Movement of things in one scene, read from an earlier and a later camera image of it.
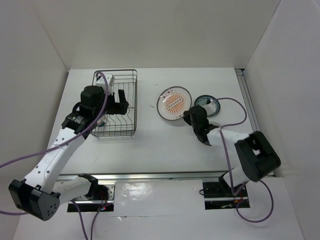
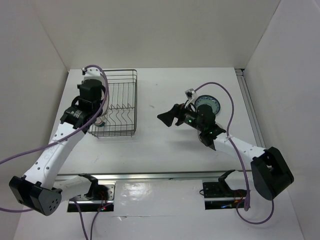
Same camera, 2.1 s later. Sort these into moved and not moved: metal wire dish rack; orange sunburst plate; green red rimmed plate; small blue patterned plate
Moved: orange sunburst plate
Not moved: small blue patterned plate; metal wire dish rack; green red rimmed plate
